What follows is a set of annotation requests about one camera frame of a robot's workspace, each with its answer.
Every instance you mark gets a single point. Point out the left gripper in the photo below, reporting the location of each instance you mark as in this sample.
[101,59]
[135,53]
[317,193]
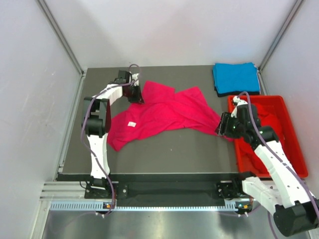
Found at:
[138,98]

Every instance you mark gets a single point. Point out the folded blue t shirt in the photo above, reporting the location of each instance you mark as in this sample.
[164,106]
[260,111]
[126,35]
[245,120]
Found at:
[235,77]

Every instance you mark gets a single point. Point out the aluminium frame post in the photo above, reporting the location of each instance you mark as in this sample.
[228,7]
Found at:
[59,34]
[282,31]

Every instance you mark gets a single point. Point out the pink t shirt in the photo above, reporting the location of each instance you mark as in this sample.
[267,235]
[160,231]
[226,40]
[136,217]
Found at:
[164,109]

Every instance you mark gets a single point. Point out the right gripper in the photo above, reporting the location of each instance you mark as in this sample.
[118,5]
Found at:
[223,129]

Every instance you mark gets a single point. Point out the red plastic bin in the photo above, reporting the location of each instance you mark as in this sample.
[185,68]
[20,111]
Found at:
[292,150]

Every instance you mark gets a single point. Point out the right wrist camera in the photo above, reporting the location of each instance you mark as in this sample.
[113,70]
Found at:
[237,102]

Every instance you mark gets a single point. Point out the left aluminium frame post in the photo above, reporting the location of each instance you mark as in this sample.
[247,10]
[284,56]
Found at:
[59,34]

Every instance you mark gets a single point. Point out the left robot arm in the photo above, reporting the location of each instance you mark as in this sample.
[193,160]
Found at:
[97,121]

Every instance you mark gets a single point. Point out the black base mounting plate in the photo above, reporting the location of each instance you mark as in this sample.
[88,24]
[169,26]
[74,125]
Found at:
[176,189]

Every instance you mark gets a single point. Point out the red t shirts pile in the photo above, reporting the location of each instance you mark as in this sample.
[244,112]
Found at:
[250,161]

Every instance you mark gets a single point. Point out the aluminium front rail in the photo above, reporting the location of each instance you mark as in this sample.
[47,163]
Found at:
[62,190]

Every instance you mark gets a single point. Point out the right aluminium frame post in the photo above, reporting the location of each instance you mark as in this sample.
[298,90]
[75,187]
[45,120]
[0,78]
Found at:
[282,31]

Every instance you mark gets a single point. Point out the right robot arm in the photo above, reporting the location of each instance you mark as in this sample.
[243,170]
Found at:
[291,204]

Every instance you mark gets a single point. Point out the grey slotted cable duct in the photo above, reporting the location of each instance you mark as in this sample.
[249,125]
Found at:
[228,206]

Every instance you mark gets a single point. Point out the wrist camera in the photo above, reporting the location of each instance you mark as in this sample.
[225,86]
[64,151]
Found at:
[126,77]
[237,102]

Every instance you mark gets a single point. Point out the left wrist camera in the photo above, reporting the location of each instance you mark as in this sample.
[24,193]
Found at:
[126,77]

